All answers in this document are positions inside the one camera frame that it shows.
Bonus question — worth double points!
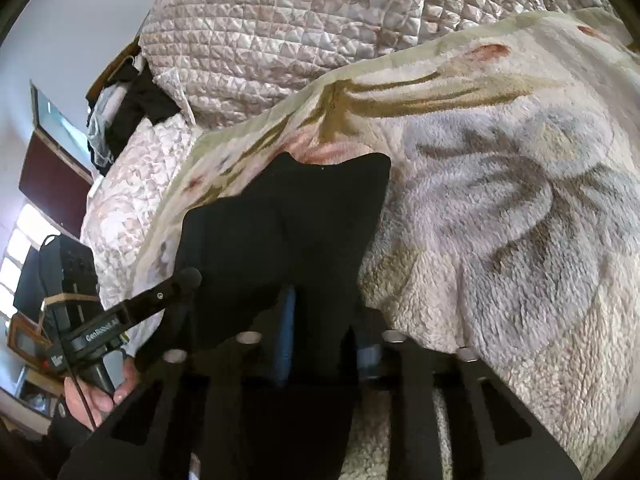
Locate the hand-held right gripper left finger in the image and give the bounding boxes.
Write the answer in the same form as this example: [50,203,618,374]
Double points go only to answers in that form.
[57,285,298,480]

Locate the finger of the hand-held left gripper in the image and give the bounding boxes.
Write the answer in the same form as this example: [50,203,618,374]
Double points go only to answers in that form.
[117,267,203,327]

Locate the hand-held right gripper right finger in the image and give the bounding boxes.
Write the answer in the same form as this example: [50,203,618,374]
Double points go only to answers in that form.
[350,306,583,480]

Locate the black pants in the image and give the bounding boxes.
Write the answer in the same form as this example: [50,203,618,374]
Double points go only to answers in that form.
[134,151,392,480]

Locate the person's left forearm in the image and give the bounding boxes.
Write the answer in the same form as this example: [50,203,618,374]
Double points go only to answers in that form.
[0,402,98,480]

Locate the person's left hand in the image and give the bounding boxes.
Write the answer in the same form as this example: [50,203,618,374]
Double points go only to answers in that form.
[64,345,145,432]

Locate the bright window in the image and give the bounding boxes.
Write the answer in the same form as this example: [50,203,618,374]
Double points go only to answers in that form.
[0,202,62,321]

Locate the dark red door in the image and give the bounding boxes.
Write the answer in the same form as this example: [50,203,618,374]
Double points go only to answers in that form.
[19,129,94,239]

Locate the white floral quilted bedspread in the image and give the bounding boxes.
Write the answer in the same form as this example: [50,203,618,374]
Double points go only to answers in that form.
[80,112,207,356]

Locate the light teal garment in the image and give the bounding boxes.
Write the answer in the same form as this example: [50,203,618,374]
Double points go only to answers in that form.
[86,82,132,173]

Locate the black garment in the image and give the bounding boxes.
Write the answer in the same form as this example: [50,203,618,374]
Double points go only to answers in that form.
[87,64,182,176]

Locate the wooden headboard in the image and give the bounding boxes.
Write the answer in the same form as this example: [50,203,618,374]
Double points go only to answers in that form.
[85,35,147,106]

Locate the floral fleece blanket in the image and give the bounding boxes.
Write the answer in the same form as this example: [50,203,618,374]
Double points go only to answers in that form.
[135,7,640,480]

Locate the pink quilted comforter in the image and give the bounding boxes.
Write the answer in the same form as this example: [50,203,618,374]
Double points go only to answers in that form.
[139,0,621,130]

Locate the small wooden picture frame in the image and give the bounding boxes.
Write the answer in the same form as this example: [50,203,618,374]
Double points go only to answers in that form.
[7,311,55,367]

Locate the black cable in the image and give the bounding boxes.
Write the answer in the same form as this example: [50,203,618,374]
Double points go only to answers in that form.
[40,234,101,432]

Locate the framed wall mirror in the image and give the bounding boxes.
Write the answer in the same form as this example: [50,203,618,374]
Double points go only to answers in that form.
[30,80,94,181]

